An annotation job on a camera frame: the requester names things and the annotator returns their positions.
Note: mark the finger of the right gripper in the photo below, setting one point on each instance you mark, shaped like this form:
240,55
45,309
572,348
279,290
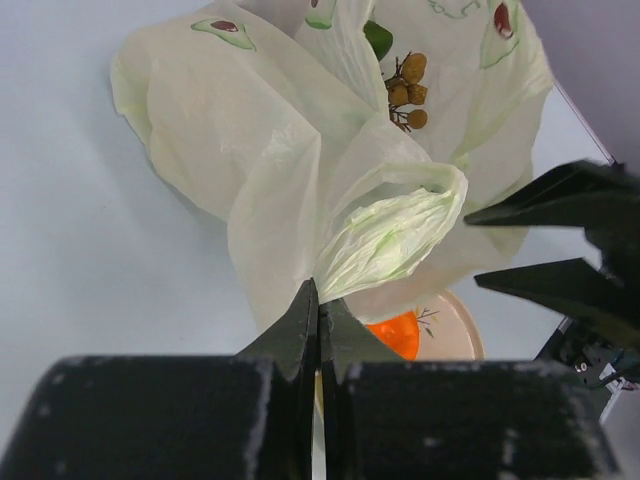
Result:
579,194
576,290

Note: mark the brown fake grape bunch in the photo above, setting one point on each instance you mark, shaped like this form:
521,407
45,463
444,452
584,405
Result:
406,95

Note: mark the cream plate with branch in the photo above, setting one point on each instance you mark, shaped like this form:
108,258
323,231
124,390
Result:
447,330

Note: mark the yellow-green plastic bag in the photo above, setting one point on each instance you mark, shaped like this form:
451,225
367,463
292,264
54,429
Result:
273,116

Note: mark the green fake fruit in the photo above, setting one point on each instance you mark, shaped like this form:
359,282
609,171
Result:
380,39

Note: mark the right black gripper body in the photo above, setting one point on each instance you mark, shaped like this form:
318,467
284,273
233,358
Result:
609,371

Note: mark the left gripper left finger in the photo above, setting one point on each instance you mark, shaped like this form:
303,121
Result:
245,416

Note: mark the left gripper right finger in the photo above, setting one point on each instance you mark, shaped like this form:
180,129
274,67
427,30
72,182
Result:
386,418

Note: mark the orange fake fruit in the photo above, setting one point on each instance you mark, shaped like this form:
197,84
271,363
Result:
401,334

